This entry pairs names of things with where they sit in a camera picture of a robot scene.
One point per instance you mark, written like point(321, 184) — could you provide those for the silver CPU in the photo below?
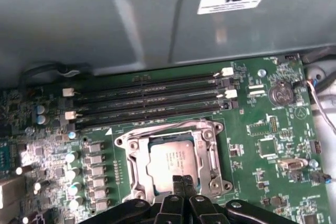
point(168, 161)

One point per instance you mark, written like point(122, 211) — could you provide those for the silver round capacitor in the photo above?
point(75, 204)
point(74, 189)
point(312, 163)
point(72, 174)
point(71, 157)

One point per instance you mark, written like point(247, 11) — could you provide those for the green motherboard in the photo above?
point(241, 129)

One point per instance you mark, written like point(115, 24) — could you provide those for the white printed case label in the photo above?
point(233, 0)

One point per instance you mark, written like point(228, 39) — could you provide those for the blue topped capacitor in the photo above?
point(42, 119)
point(40, 108)

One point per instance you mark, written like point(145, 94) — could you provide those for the black RAM slot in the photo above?
point(157, 116)
point(157, 94)

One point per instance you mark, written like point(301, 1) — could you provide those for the white board connector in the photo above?
point(291, 163)

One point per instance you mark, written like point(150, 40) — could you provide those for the CPU socket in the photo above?
point(120, 141)

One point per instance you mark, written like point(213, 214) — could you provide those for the metal socket cover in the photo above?
point(141, 163)

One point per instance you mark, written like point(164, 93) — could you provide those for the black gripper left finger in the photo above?
point(170, 208)

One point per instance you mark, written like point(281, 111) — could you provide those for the black open PC case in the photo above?
point(78, 24)

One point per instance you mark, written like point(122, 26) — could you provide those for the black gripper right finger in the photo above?
point(204, 211)

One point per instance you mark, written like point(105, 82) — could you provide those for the metal locking lever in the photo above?
point(162, 127)

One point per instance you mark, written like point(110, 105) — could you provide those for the silver board screw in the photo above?
point(261, 72)

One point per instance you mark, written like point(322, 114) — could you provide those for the RAM slot with white clips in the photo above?
point(157, 104)
point(157, 83)

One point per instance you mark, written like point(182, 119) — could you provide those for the round coin cell battery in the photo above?
point(280, 94)

